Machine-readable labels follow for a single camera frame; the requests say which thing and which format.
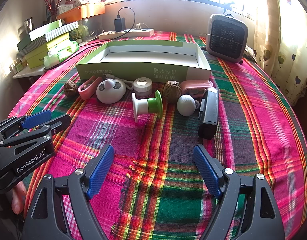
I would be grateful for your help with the white power strip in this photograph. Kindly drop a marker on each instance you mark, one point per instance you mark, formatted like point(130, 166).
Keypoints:
point(126, 33)

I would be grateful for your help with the pink green plaid blanket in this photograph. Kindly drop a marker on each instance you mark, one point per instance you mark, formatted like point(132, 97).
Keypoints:
point(168, 180)

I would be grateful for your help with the green lid box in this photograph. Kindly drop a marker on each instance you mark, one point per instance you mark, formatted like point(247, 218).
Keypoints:
point(43, 31)

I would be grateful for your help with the pink clip device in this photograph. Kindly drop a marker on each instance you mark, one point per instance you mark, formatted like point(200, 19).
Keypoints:
point(84, 90)

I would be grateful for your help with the white plug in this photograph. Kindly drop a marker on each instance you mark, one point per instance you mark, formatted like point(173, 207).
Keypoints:
point(139, 26)

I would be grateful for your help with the brown wrinkled walnut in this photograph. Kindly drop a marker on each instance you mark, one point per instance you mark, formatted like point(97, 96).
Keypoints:
point(69, 89)
point(172, 90)

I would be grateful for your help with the orange box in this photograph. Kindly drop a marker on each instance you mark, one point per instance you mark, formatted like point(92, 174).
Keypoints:
point(81, 12)

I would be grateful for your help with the white ball massager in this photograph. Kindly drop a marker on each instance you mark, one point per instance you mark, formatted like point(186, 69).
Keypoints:
point(186, 105)

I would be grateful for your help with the heart print curtain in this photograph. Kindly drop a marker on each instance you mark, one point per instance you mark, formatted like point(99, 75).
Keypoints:
point(281, 55)

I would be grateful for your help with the dark striped box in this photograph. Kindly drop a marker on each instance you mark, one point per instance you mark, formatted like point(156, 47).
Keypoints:
point(31, 45)

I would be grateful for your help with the black charger adapter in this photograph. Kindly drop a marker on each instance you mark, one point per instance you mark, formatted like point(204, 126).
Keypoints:
point(117, 23)

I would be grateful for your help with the green and white spool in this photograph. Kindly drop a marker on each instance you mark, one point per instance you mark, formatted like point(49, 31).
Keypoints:
point(148, 105)

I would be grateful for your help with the striped white green box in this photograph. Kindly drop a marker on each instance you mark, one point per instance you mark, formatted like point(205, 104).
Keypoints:
point(62, 31)

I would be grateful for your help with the black rectangular device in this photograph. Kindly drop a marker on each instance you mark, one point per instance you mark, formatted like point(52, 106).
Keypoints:
point(209, 110)

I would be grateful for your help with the grey space heater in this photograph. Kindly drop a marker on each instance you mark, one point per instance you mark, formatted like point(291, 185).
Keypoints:
point(227, 37)

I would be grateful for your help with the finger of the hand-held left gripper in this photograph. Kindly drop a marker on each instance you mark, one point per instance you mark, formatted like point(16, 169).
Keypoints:
point(36, 118)
point(58, 123)

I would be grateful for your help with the yellow-green box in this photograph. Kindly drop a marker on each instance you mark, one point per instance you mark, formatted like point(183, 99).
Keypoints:
point(57, 42)
point(36, 58)

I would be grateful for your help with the pile of paper packets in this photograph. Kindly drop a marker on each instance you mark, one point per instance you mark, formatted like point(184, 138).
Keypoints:
point(71, 2)

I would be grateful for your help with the green printed bag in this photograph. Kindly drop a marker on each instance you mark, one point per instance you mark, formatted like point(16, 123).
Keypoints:
point(77, 31)

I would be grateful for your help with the vase with red branches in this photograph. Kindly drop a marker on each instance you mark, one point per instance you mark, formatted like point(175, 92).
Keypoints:
point(52, 13)

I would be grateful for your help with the green wet wipes pack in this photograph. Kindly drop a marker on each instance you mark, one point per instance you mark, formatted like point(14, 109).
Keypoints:
point(61, 52)

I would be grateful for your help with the green and white cardboard box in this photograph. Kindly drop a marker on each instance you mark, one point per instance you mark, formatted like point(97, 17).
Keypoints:
point(133, 72)

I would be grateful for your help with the white panda-shaped device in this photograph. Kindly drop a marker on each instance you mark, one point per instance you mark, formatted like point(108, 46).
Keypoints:
point(111, 92)

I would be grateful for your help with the small white jar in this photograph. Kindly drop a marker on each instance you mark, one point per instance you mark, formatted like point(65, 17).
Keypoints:
point(142, 86)

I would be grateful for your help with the pink small cylinder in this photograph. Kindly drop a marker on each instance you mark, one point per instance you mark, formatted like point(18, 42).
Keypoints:
point(193, 85)

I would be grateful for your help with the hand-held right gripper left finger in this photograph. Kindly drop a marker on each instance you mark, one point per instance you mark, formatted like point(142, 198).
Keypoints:
point(101, 172)

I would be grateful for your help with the person's left hand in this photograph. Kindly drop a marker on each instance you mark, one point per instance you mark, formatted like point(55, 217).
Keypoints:
point(18, 200)

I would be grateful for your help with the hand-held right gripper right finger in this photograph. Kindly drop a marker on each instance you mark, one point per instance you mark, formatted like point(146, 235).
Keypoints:
point(206, 167)

